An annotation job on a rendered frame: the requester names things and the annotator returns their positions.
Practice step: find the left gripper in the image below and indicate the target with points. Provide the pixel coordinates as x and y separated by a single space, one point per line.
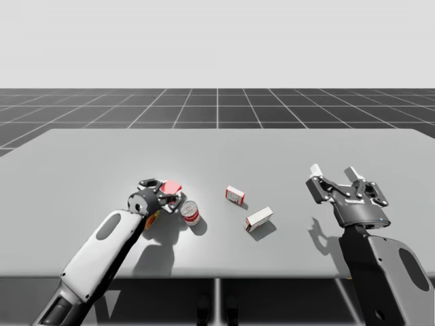
144 202

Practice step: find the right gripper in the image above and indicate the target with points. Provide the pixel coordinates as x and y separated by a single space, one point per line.
360 212

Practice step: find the pink cube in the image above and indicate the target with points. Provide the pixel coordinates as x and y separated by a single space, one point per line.
170 186

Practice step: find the yellow and red rectangular can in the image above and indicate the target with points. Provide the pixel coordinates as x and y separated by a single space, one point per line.
152 220

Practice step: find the red and white can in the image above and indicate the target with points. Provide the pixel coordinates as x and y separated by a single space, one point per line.
190 214

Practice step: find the red and white carton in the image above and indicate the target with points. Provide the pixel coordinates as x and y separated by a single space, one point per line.
234 195
258 219

